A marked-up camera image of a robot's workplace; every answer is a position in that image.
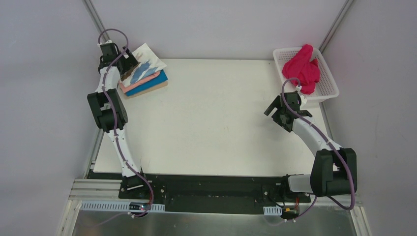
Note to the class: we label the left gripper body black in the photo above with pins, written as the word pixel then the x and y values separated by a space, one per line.
pixel 131 61

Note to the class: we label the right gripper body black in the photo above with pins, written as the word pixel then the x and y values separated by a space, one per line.
pixel 278 107

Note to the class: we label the white printed t shirt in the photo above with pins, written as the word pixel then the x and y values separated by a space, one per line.
pixel 149 63

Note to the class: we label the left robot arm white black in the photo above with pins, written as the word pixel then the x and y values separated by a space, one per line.
pixel 107 108

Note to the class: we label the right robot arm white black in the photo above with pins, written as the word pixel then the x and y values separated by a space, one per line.
pixel 334 170

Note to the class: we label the pink folded t shirt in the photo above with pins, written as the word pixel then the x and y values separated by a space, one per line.
pixel 125 89

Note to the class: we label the magenta crumpled t shirt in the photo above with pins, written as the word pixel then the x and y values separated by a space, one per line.
pixel 305 69

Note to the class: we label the blue folded t shirt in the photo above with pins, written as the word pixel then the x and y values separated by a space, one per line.
pixel 160 79

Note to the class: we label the right white cable duct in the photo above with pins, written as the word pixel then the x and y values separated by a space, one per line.
pixel 272 210

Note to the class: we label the white cable duct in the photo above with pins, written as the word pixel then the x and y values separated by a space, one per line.
pixel 272 210
pixel 121 206

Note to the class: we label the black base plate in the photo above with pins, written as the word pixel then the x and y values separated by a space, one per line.
pixel 206 194

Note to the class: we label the aluminium frame rail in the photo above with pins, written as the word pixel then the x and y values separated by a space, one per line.
pixel 108 190

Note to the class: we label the left white cable duct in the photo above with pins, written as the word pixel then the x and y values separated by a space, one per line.
pixel 121 206

